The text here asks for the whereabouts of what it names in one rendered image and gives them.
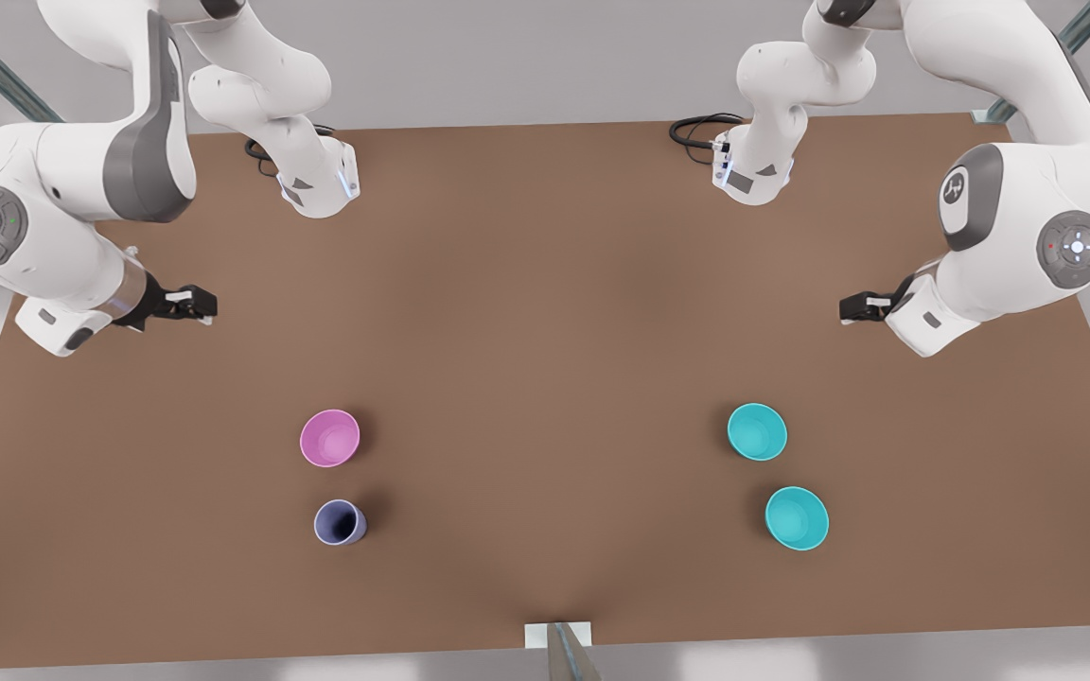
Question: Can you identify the large turquoise bowl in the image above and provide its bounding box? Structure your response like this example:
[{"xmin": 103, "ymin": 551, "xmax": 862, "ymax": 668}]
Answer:
[{"xmin": 765, "ymin": 486, "xmax": 831, "ymax": 552}]

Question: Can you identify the small turquoise bowl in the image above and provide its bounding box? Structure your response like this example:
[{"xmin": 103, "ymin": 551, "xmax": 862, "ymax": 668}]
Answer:
[{"xmin": 727, "ymin": 403, "xmax": 789, "ymax": 463}]

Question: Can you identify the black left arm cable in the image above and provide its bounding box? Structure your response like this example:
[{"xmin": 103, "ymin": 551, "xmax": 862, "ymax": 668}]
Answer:
[{"xmin": 669, "ymin": 113, "xmax": 747, "ymax": 166}]

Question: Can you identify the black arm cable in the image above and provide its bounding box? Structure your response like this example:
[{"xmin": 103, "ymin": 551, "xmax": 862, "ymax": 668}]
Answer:
[
  {"xmin": 669, "ymin": 113, "xmax": 747, "ymax": 166},
  {"xmin": 244, "ymin": 125, "xmax": 338, "ymax": 181}
]

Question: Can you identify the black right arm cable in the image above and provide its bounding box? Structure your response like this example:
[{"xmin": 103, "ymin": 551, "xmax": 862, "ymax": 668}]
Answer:
[{"xmin": 244, "ymin": 125, "xmax": 338, "ymax": 181}]

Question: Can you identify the pink bowl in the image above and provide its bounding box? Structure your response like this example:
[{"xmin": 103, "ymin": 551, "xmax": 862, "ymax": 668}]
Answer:
[{"xmin": 299, "ymin": 409, "xmax": 362, "ymax": 468}]

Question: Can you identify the purple cup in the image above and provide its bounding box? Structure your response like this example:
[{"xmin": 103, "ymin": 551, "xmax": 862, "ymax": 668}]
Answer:
[{"xmin": 313, "ymin": 499, "xmax": 368, "ymax": 547}]

